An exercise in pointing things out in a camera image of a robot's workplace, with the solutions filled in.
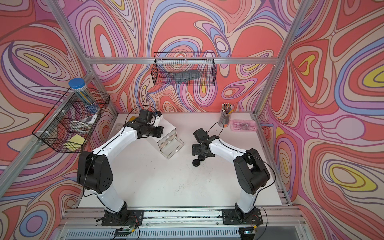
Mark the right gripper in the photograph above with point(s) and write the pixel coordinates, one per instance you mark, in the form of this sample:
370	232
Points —
195	150

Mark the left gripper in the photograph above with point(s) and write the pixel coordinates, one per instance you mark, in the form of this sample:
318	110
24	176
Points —
159	130

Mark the black earphone case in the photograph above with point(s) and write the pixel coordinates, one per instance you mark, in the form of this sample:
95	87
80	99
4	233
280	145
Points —
201	158
196	162

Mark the white drawer cabinet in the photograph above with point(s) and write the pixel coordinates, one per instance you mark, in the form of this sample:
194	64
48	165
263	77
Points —
169	133

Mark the clear bottom drawer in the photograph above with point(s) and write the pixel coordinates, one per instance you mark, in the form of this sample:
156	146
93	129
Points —
170	146

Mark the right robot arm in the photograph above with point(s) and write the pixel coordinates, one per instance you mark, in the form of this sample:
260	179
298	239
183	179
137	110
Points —
251	171

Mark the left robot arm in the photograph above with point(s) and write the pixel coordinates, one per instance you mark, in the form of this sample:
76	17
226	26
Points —
95	173

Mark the pink transparent pencil case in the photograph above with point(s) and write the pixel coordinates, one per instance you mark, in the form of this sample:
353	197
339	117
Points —
243	126

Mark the mesh pen holder cup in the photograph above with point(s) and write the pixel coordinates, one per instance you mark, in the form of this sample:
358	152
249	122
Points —
226	111

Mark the white item in left basket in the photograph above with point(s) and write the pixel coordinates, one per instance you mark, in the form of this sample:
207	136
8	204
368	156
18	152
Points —
89	120

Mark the dark object in back basket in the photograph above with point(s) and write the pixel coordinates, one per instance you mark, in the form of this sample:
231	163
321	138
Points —
186	76

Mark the yellow sticky notes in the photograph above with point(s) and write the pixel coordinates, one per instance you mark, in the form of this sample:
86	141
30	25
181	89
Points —
75	143

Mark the blue lid pencil jar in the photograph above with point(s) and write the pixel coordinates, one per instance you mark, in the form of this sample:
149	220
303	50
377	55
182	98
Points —
78	85

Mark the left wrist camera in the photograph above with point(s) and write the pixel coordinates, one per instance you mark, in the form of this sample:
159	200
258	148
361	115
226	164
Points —
150	118

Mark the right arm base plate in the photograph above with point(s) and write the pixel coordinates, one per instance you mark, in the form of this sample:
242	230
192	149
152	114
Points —
236	217

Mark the black wire basket left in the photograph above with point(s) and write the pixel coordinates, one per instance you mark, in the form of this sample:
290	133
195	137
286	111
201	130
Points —
65	121

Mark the black wire basket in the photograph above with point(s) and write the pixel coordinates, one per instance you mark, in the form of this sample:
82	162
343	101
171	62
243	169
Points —
167	63
65	121

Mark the black wire basket back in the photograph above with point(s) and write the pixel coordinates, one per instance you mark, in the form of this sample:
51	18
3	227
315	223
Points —
167	63

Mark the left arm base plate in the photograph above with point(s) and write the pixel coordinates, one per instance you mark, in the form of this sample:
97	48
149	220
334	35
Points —
125	218

